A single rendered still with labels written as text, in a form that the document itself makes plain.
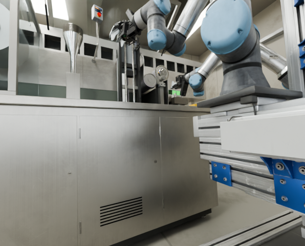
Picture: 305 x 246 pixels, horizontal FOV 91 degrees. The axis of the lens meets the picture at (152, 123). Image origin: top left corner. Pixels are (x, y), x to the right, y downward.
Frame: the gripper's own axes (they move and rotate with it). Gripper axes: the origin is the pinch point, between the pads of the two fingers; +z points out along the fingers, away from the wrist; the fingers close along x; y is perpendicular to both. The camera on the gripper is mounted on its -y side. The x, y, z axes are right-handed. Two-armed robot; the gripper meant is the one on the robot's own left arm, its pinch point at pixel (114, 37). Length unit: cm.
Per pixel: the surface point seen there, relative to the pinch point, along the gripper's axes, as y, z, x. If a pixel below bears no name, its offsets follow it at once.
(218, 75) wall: -140, 59, 348
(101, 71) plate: -12, 63, 27
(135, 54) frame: -12.0, 16.5, 29.0
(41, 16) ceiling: -181, 270, -2
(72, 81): 13.5, 47.2, -2.4
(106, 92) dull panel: 7, 62, 33
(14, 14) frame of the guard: -2.5, 29.0, -38.4
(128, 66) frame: -0.3, 17.3, 23.7
